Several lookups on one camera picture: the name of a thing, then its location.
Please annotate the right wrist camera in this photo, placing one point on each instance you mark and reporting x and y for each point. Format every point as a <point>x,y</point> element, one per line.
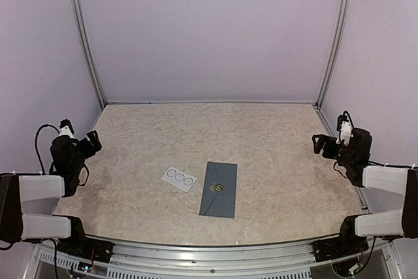
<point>344,128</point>

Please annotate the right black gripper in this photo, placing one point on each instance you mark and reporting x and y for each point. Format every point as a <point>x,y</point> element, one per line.
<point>324,138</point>

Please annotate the left aluminium corner post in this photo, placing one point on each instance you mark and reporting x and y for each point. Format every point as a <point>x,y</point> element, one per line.
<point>86,50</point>

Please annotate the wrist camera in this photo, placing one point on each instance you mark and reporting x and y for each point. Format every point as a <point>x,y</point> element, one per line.
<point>65,128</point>
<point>344,128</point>

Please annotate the right aluminium corner post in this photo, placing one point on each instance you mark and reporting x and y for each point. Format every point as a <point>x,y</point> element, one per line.
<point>343,10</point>

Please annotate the aluminium front rail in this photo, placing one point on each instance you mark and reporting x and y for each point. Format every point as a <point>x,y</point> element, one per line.
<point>289,259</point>

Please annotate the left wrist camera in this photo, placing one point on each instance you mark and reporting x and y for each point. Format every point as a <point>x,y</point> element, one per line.
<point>65,128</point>

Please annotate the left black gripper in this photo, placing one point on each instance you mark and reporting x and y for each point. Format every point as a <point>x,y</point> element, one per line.
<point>91,150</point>

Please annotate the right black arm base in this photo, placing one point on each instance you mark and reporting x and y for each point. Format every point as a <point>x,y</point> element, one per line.
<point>346,243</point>

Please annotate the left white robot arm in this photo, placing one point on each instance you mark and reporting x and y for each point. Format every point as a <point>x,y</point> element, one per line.
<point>69,158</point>

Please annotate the white sticker sheet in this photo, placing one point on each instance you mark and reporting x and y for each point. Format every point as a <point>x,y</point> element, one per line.
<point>179,179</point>

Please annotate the dark blue envelope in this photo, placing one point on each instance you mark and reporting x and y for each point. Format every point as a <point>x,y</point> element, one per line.
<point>219,204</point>

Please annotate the aluminium corner post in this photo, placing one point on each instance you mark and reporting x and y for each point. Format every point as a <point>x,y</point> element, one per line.
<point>343,10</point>
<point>86,50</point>

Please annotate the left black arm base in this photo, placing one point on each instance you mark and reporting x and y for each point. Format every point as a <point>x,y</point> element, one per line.
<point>85,246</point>

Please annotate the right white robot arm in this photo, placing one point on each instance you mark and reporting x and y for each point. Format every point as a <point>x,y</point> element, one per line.
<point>351,151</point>

